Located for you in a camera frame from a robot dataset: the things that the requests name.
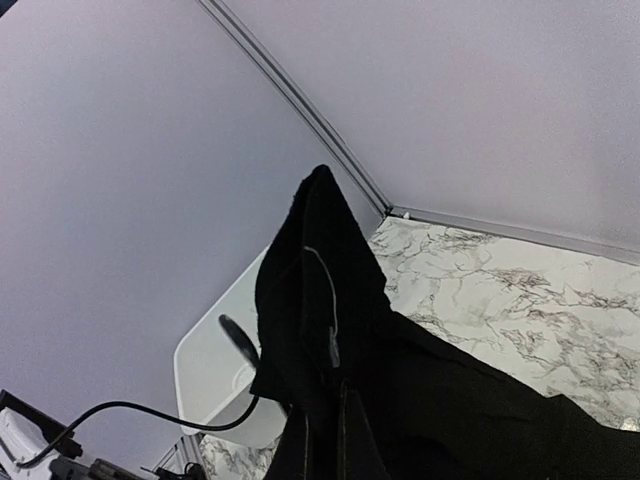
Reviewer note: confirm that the left aluminium wall profile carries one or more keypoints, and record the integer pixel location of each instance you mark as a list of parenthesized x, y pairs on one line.
[(271, 69)]

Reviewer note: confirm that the black long sleeve shirt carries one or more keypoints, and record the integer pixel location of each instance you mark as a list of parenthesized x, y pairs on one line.
[(372, 395)]

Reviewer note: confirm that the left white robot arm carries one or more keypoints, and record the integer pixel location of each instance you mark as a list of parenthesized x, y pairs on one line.
[(26, 432)]

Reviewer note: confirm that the white plastic laundry basket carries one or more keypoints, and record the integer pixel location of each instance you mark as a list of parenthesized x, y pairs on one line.
[(212, 378)]

